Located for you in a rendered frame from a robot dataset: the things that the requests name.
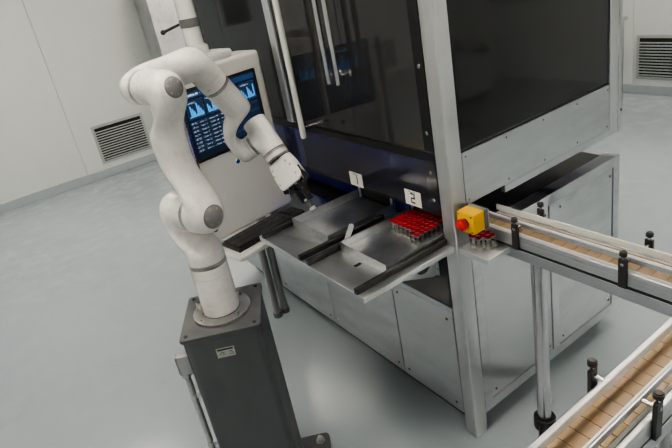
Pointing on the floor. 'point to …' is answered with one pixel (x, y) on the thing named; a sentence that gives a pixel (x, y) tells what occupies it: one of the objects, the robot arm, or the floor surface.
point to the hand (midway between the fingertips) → (304, 195)
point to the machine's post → (449, 171)
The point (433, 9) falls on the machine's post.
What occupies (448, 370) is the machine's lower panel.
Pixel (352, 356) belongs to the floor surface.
